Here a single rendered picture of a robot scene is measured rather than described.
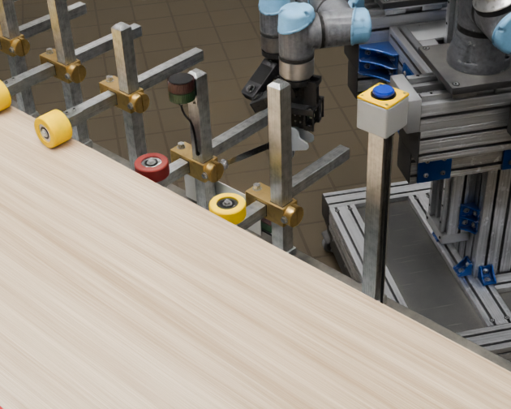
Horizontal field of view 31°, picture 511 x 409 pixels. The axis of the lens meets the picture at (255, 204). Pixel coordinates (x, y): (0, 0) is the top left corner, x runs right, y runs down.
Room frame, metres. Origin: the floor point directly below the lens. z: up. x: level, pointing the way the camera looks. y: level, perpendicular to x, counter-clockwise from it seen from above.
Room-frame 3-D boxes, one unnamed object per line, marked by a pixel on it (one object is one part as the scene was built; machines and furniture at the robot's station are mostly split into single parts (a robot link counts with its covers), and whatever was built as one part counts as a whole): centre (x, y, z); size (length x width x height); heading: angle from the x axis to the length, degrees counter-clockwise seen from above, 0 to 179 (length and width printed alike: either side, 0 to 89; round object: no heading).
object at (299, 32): (1.75, -0.10, 1.23); 0.09 x 0.08 x 0.11; 99
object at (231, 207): (1.60, 0.06, 0.85); 0.08 x 0.08 x 0.11
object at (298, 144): (1.73, -0.10, 0.96); 0.06 x 0.03 x 0.09; 66
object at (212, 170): (1.85, 0.14, 0.85); 0.13 x 0.06 x 0.05; 46
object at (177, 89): (1.80, 0.15, 1.09); 0.06 x 0.06 x 0.02
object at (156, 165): (1.78, 0.24, 0.85); 0.08 x 0.08 x 0.11
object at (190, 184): (1.83, 0.08, 0.75); 0.26 x 0.01 x 0.10; 46
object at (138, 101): (2.03, 0.32, 0.95); 0.13 x 0.06 x 0.05; 46
